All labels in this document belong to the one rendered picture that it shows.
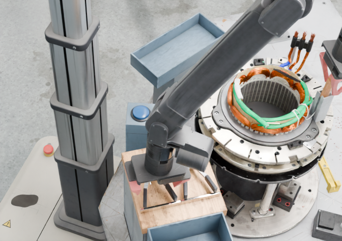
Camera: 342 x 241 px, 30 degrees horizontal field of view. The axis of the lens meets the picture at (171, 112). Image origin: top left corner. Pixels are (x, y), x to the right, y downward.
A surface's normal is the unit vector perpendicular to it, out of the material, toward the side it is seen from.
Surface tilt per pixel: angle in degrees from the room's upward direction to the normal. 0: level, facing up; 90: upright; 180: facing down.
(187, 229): 90
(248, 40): 83
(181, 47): 0
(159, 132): 84
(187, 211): 0
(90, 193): 90
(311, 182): 0
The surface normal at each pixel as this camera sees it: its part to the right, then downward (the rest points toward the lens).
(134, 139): -0.04, 0.79
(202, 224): 0.27, 0.77
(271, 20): -0.33, 0.67
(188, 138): 0.19, -0.64
